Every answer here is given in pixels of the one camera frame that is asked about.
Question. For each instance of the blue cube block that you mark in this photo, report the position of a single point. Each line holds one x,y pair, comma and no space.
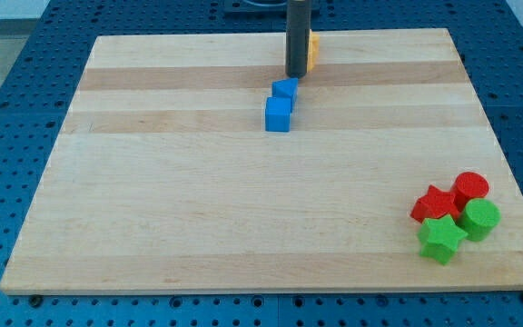
277,114

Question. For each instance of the blue triangle block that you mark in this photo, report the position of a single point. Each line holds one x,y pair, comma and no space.
286,88

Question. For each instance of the wooden board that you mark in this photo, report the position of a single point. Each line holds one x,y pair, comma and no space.
163,179

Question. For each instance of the yellow block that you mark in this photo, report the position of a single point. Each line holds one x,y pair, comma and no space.
313,52

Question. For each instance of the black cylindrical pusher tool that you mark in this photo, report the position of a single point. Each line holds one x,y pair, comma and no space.
297,37

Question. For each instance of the red star block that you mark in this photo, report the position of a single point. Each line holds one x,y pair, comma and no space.
435,204

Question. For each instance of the green star block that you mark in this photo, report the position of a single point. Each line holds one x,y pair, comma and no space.
440,238

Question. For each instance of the red cylinder block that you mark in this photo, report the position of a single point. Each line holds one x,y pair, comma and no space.
468,186

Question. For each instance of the green cylinder block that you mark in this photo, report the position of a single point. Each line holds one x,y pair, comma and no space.
478,218

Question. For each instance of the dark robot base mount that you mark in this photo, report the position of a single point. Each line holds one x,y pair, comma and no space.
254,8

